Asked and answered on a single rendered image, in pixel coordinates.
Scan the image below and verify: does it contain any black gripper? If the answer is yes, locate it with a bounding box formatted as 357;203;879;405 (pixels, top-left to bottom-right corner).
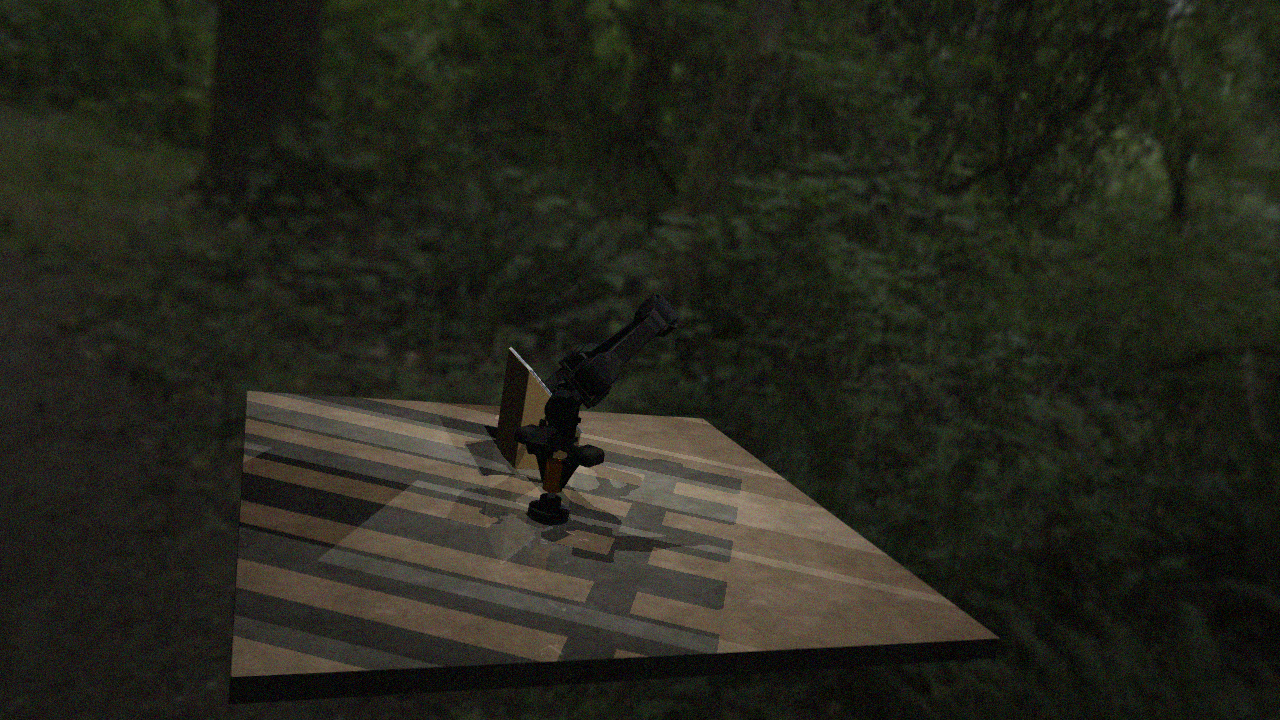
515;415;605;489

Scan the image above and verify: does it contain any orange knob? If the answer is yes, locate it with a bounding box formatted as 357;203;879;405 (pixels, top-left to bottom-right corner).
541;457;563;493

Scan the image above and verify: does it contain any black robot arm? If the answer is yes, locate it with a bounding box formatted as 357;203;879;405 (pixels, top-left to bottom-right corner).
525;293;678;457

